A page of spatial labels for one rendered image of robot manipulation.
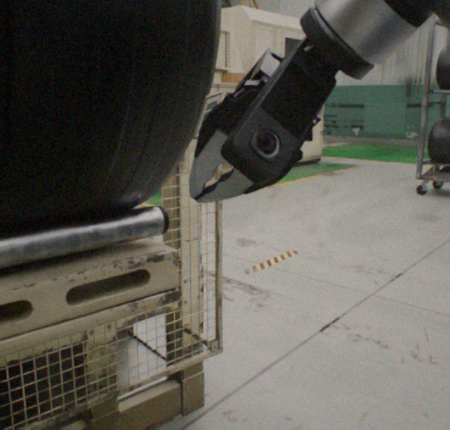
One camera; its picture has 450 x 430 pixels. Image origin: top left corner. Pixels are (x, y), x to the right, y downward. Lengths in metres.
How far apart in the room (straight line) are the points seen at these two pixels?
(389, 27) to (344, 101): 12.20
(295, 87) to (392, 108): 11.69
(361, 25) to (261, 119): 0.10
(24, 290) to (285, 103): 0.38
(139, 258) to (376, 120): 11.66
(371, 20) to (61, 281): 0.45
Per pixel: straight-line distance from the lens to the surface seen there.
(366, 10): 0.38
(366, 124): 12.33
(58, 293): 0.62
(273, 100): 0.37
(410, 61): 12.06
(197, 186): 0.48
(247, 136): 0.35
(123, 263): 0.65
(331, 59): 0.39
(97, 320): 0.66
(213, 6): 0.57
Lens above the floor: 1.08
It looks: 12 degrees down
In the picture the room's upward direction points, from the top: straight up
